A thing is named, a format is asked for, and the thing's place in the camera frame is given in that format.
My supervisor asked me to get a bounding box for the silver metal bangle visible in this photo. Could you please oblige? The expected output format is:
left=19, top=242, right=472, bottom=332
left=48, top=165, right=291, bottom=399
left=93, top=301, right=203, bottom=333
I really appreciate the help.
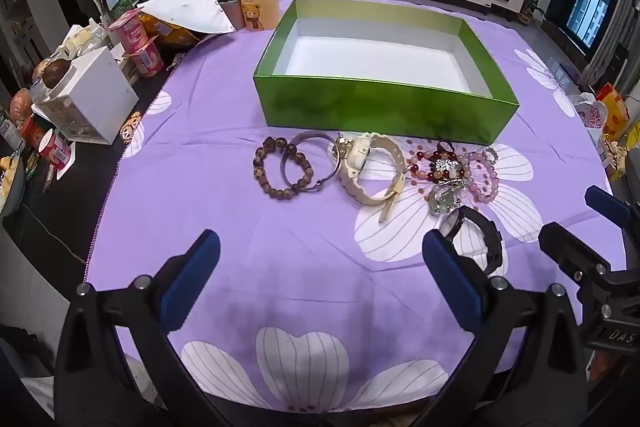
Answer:
left=281, top=132, right=346, bottom=192

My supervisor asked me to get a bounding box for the green package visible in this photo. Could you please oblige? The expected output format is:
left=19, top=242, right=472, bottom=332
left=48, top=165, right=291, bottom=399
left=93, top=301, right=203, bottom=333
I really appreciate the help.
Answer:
left=107, top=0, right=141, bottom=20

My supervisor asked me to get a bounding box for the dark window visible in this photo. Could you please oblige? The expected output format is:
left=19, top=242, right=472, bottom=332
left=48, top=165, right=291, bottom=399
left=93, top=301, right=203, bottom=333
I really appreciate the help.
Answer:
left=565, top=0, right=621, bottom=52

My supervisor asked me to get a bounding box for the green cardboard box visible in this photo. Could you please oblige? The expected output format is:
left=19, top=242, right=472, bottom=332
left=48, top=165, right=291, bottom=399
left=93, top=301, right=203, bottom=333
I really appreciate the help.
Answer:
left=252, top=0, right=521, bottom=145

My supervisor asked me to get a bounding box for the dark bowl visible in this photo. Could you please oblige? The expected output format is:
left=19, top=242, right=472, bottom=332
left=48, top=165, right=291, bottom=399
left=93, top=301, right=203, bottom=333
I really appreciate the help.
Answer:
left=0, top=152, right=26, bottom=218

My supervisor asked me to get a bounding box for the orange snack bag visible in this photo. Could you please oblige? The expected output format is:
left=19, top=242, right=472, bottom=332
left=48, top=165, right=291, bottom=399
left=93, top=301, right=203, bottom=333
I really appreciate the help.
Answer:
left=140, top=12, right=206, bottom=48

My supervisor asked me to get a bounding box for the white paper sheet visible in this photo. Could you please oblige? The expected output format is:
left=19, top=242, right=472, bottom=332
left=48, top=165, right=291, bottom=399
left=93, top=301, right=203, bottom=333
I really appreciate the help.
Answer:
left=137, top=0, right=236, bottom=35

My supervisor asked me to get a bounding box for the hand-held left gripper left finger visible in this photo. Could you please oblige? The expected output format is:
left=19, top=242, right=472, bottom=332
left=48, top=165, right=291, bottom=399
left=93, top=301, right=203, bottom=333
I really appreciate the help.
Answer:
left=55, top=229, right=236, bottom=427

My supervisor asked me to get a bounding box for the yellow red bag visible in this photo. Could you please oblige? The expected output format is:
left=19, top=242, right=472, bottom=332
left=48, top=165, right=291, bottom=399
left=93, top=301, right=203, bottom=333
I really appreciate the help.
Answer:
left=595, top=83, right=631, bottom=140

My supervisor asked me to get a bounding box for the cream wristwatch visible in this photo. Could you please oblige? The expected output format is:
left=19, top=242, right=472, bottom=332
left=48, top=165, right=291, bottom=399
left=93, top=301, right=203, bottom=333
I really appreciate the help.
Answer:
left=332, top=133, right=408, bottom=224

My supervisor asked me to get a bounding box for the brown round fruit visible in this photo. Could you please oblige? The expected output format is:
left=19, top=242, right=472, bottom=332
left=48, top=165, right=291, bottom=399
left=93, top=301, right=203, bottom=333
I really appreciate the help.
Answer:
left=41, top=59, right=71, bottom=88

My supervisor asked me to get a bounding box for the pink bead bracelet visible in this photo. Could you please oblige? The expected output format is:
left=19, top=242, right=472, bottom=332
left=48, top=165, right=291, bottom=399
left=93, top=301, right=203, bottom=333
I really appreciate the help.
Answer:
left=462, top=147, right=501, bottom=202

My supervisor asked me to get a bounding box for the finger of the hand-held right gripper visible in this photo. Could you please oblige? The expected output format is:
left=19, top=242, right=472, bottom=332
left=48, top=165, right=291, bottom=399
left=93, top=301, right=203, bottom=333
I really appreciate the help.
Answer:
left=538, top=222, right=617, bottom=289
left=585, top=185, right=640, bottom=233

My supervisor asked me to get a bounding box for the grey pen cup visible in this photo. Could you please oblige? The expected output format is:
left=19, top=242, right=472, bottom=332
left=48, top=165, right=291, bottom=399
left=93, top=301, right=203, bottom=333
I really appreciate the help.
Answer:
left=215, top=0, right=246, bottom=30

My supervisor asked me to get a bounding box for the red bead bracelet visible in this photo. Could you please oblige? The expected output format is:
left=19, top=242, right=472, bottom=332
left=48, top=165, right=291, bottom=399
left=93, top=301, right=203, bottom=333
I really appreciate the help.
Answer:
left=407, top=142, right=471, bottom=182

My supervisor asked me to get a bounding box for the brown wooden bead bracelet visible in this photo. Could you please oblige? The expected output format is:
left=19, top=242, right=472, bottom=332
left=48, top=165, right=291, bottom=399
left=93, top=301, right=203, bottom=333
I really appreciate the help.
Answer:
left=252, top=136, right=313, bottom=200

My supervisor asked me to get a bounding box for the black wristwatch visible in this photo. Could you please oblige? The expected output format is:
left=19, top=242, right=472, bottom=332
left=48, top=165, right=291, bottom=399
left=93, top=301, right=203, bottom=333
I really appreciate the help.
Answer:
left=440, top=205, right=503, bottom=275

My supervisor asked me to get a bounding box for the small potted plant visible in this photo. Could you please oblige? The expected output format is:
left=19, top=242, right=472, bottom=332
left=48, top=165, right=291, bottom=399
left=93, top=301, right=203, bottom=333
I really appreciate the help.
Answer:
left=520, top=0, right=546, bottom=25

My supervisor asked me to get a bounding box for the pink yogurt cup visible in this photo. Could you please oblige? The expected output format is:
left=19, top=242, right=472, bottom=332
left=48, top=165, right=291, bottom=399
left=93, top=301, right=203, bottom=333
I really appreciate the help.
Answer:
left=39, top=128, right=72, bottom=170
left=127, top=36, right=165, bottom=78
left=107, top=9, right=151, bottom=55

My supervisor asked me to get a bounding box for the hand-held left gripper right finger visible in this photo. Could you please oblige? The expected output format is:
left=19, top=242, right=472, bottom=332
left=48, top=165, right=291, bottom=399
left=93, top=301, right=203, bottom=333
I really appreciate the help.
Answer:
left=422, top=229, right=588, bottom=427

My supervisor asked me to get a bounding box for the purple floral tablecloth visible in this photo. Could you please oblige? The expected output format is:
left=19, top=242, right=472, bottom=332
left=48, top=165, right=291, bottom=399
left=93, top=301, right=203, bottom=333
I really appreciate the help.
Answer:
left=82, top=0, right=631, bottom=413

